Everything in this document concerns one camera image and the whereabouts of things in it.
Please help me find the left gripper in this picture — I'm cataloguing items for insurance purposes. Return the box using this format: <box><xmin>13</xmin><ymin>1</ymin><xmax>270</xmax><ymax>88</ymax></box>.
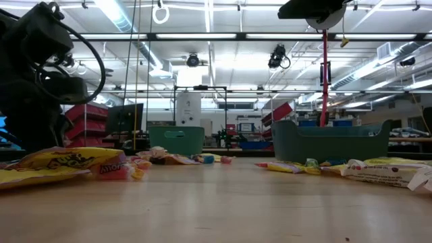
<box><xmin>0</xmin><ymin>72</ymin><xmax>69</xmax><ymax>153</ymax></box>

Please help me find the light teal plastic bin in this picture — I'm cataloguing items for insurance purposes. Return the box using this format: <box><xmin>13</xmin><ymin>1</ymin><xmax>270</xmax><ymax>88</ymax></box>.
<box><xmin>148</xmin><ymin>126</ymin><xmax>206</xmax><ymax>157</ymax></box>

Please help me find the red storage bin rack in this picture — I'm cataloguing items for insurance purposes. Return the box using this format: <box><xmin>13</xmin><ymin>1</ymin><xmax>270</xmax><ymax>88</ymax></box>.
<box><xmin>63</xmin><ymin>102</ymin><xmax>115</xmax><ymax>149</ymax></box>

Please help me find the black computer monitor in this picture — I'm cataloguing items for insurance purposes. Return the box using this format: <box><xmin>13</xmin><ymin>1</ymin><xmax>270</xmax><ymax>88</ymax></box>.
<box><xmin>105</xmin><ymin>103</ymin><xmax>144</xmax><ymax>135</ymax></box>

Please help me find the white cylindrical tank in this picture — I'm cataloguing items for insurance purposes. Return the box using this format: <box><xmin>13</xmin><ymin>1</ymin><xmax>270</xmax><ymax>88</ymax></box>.
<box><xmin>175</xmin><ymin>91</ymin><xmax>203</xmax><ymax>128</ymax></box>

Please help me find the small display screen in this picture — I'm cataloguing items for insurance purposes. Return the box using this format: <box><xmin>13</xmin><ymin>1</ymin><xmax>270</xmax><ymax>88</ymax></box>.
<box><xmin>238</xmin><ymin>121</ymin><xmax>255</xmax><ymax>134</ymax></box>

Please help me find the blue storage bin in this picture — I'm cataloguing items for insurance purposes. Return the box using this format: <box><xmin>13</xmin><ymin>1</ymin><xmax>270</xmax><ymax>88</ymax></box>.
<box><xmin>238</xmin><ymin>140</ymin><xmax>271</xmax><ymax>151</ymax></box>

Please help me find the red plastic bin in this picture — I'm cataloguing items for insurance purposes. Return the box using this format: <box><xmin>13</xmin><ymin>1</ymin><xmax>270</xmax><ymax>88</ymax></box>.
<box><xmin>261</xmin><ymin>101</ymin><xmax>294</xmax><ymax>125</ymax></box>

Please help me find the dark teal plastic bin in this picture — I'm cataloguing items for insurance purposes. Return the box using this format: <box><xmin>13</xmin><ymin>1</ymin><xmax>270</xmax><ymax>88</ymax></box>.
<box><xmin>270</xmin><ymin>118</ymin><xmax>394</xmax><ymax>165</ymax></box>

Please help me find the white air vent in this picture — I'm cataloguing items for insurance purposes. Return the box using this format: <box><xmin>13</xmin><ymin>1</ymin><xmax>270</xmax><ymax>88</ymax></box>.
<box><xmin>376</xmin><ymin>41</ymin><xmax>393</xmax><ymax>61</ymax></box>

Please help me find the black speaker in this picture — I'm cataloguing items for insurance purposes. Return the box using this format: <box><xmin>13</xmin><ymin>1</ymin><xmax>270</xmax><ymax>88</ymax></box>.
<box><xmin>399</xmin><ymin>56</ymin><xmax>417</xmax><ymax>68</ymax></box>

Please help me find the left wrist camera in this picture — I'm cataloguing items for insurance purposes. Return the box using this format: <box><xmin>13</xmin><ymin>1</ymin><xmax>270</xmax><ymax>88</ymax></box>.
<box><xmin>43</xmin><ymin>72</ymin><xmax>90</xmax><ymax>105</ymax></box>

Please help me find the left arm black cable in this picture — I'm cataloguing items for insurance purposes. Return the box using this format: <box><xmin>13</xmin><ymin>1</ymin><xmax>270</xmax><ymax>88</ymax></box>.
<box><xmin>60</xmin><ymin>18</ymin><xmax>107</xmax><ymax>105</ymax></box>

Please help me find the thin black cable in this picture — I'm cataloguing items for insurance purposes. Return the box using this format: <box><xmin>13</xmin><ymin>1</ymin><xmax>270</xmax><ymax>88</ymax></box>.
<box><xmin>120</xmin><ymin>0</ymin><xmax>138</xmax><ymax>136</ymax></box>

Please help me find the white ring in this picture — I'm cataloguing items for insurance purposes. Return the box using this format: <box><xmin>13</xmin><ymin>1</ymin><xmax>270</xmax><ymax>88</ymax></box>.
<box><xmin>151</xmin><ymin>2</ymin><xmax>171</xmax><ymax>26</ymax></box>

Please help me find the black dome camera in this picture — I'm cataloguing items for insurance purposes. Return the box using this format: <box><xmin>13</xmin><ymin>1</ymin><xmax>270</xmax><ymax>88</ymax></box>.
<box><xmin>186</xmin><ymin>52</ymin><xmax>200</xmax><ymax>68</ymax></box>

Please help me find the black frame beam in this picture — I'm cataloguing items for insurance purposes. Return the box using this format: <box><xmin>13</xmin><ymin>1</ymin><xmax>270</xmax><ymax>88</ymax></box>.
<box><xmin>69</xmin><ymin>32</ymin><xmax>432</xmax><ymax>43</ymax></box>

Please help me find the black camera with cable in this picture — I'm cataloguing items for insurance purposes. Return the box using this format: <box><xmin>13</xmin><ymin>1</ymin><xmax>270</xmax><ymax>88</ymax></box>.
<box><xmin>267</xmin><ymin>43</ymin><xmax>292</xmax><ymax>70</ymax></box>

